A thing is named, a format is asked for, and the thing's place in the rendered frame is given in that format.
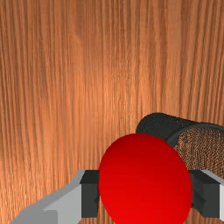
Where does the dark mesh basket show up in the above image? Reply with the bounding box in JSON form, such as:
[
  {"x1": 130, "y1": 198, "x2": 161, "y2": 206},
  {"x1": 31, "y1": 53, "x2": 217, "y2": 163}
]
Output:
[{"x1": 135, "y1": 112, "x2": 224, "y2": 179}]

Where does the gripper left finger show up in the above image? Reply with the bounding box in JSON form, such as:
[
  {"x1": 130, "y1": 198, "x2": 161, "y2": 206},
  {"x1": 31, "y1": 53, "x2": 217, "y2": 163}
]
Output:
[{"x1": 10, "y1": 169, "x2": 102, "y2": 224}]

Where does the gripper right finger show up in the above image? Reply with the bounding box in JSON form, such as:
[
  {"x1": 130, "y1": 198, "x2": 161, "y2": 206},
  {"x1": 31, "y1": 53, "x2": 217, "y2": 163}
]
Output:
[{"x1": 188, "y1": 169, "x2": 224, "y2": 223}]

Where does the red ball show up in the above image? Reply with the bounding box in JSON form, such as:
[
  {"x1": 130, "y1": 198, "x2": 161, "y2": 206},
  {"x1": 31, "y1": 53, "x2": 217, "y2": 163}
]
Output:
[{"x1": 98, "y1": 133, "x2": 193, "y2": 224}]

